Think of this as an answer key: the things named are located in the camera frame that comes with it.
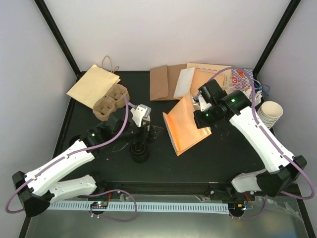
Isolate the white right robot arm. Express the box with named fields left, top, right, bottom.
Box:
left=190, top=90, right=307, bottom=200

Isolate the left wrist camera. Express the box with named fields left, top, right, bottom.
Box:
left=130, top=104, right=152, bottom=127

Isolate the white paper bag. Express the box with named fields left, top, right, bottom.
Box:
left=173, top=67, right=195, bottom=100

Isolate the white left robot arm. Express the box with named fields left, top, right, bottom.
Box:
left=12, top=119, right=161, bottom=217

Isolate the black frame post left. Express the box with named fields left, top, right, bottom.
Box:
left=34, top=0, right=81, bottom=77

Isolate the light blue cable duct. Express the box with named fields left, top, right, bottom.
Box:
left=48, top=200, right=229, bottom=215

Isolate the tan paper bag with handles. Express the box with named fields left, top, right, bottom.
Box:
left=66, top=55, right=120, bottom=109

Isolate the blue checkered paper bag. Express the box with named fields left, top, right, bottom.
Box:
left=229, top=68, right=269, bottom=106

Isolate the orange paper bag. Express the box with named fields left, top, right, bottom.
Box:
left=163, top=93, right=211, bottom=156
left=190, top=70, right=225, bottom=97

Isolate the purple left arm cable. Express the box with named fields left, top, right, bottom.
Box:
left=5, top=96, right=137, bottom=214

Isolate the beige bag with red circles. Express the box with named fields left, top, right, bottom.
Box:
left=186, top=62, right=229, bottom=74

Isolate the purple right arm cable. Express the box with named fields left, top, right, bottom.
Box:
left=195, top=66, right=317, bottom=200

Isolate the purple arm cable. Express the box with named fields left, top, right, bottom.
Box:
left=5, top=96, right=137, bottom=214
left=195, top=66, right=317, bottom=200

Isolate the black frame post right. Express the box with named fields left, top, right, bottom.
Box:
left=253, top=0, right=301, bottom=78

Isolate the brown kraft paper bag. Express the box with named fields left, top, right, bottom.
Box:
left=150, top=64, right=187, bottom=101

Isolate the black frame post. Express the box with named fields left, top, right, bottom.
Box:
left=34, top=0, right=81, bottom=77
left=253, top=0, right=301, bottom=78

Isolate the stack of pulp cup carriers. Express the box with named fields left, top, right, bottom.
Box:
left=93, top=84, right=130, bottom=121

